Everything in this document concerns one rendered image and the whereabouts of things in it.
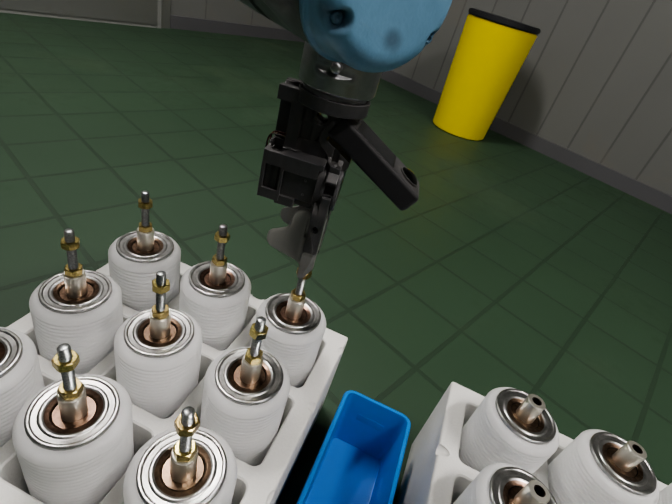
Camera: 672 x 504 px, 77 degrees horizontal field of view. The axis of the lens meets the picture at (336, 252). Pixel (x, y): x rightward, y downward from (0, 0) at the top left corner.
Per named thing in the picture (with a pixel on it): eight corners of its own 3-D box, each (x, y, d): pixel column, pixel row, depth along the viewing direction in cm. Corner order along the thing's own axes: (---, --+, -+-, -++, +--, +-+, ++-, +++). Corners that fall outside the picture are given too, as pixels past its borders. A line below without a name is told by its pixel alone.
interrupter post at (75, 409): (69, 399, 40) (65, 378, 38) (94, 404, 40) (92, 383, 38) (53, 422, 38) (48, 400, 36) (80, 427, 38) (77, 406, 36)
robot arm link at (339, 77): (389, 51, 41) (383, 64, 34) (375, 97, 44) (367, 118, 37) (315, 28, 41) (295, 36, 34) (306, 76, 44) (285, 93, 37)
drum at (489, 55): (499, 140, 261) (551, 32, 226) (470, 146, 234) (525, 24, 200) (447, 115, 279) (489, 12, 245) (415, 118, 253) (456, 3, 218)
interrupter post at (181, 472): (163, 470, 37) (163, 451, 35) (187, 453, 39) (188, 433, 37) (178, 491, 36) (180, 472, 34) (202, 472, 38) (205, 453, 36)
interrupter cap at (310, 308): (284, 288, 61) (285, 285, 60) (329, 313, 59) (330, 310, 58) (253, 316, 55) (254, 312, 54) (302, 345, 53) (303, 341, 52)
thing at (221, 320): (177, 392, 63) (182, 305, 53) (174, 343, 70) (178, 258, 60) (241, 384, 67) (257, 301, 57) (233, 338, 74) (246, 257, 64)
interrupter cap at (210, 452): (118, 469, 36) (118, 464, 36) (194, 417, 42) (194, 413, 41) (168, 540, 33) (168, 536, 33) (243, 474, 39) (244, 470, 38)
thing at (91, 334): (31, 403, 56) (6, 306, 46) (78, 351, 64) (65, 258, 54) (100, 423, 57) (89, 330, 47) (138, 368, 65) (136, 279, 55)
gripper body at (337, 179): (275, 174, 50) (294, 70, 44) (344, 195, 50) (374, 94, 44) (254, 201, 44) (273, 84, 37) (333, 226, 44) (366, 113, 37)
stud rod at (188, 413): (176, 459, 36) (179, 408, 32) (187, 454, 37) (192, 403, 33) (180, 469, 36) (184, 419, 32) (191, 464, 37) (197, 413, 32)
